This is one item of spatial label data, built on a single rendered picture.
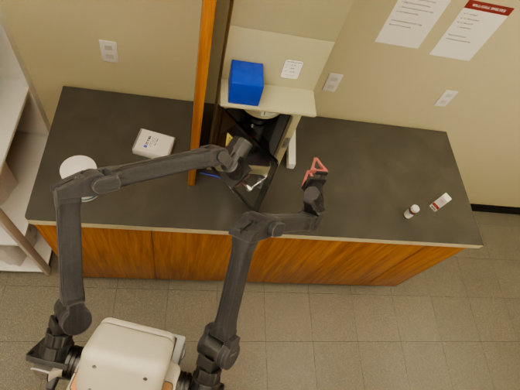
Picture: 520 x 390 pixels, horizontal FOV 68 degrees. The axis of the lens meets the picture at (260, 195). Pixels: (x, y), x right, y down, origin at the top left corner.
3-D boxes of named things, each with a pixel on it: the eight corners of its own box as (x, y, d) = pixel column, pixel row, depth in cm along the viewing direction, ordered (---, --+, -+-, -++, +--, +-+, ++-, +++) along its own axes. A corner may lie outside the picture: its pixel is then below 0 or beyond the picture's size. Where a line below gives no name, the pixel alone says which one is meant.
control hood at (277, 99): (217, 98, 135) (220, 77, 126) (305, 109, 141) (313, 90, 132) (216, 124, 129) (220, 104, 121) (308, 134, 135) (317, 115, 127)
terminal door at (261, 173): (210, 165, 170) (220, 104, 136) (256, 213, 164) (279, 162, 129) (209, 166, 170) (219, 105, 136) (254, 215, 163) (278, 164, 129)
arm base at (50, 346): (23, 360, 103) (68, 371, 104) (30, 333, 102) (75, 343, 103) (40, 343, 111) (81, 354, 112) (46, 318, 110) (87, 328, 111)
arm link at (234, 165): (217, 166, 126) (231, 174, 124) (227, 148, 127) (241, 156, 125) (221, 172, 132) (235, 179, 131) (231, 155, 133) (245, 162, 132)
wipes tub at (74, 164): (71, 173, 160) (63, 153, 148) (104, 176, 163) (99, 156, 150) (65, 201, 154) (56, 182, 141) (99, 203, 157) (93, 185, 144)
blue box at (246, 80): (227, 80, 126) (231, 59, 119) (257, 83, 128) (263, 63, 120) (227, 103, 121) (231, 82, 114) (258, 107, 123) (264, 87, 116)
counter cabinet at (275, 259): (95, 184, 261) (65, 91, 184) (371, 205, 301) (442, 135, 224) (75, 281, 229) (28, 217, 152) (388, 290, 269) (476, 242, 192)
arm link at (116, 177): (83, 188, 106) (95, 199, 98) (79, 169, 104) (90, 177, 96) (215, 158, 130) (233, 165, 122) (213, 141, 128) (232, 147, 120)
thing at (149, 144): (141, 133, 177) (141, 128, 174) (175, 142, 179) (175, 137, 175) (132, 153, 171) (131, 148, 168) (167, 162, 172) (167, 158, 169)
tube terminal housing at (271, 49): (207, 126, 187) (229, -27, 121) (272, 133, 193) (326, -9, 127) (206, 169, 175) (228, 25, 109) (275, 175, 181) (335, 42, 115)
